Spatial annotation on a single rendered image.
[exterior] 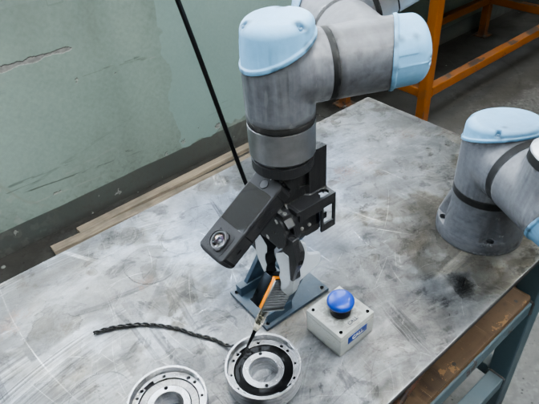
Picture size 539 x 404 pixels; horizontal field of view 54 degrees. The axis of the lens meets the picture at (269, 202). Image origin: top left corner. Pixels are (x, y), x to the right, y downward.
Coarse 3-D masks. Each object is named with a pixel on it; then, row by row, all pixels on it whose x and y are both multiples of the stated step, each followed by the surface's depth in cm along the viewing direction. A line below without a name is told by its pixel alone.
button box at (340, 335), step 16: (336, 288) 81; (320, 304) 78; (320, 320) 76; (336, 320) 76; (352, 320) 76; (368, 320) 77; (320, 336) 78; (336, 336) 74; (352, 336) 75; (336, 352) 76
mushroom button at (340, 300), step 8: (328, 296) 76; (336, 296) 76; (344, 296) 75; (352, 296) 76; (328, 304) 75; (336, 304) 74; (344, 304) 74; (352, 304) 75; (336, 312) 75; (344, 312) 74
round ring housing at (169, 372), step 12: (156, 372) 72; (168, 372) 72; (180, 372) 72; (192, 372) 71; (144, 384) 71; (192, 384) 71; (204, 384) 69; (132, 396) 69; (156, 396) 70; (168, 396) 71; (180, 396) 70; (204, 396) 69
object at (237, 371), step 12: (252, 348) 75; (264, 348) 75; (276, 348) 75; (240, 360) 73; (288, 360) 73; (240, 372) 72; (288, 372) 71; (240, 384) 70; (276, 384) 70; (264, 396) 69
